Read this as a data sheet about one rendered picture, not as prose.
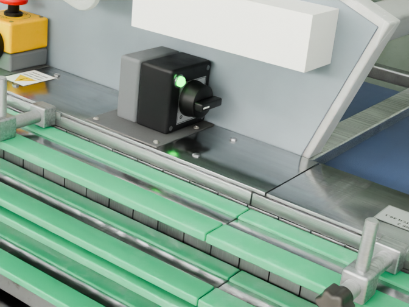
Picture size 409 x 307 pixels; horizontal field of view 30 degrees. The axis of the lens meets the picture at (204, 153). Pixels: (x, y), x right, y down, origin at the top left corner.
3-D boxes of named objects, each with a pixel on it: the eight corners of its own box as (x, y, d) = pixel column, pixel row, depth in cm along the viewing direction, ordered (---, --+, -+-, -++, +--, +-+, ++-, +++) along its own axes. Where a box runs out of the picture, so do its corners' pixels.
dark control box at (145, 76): (158, 103, 101) (115, 116, 94) (164, 44, 98) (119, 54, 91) (208, 120, 97) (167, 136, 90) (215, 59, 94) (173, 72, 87)
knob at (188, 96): (199, 111, 94) (221, 119, 93) (176, 119, 91) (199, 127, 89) (202, 76, 93) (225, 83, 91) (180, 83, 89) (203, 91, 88)
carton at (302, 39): (165, -29, 95) (134, -26, 90) (339, 8, 82) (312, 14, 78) (162, 19, 97) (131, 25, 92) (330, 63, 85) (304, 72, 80)
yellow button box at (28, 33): (17, 52, 115) (-23, 60, 109) (17, 3, 112) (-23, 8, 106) (49, 64, 111) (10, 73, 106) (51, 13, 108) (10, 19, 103)
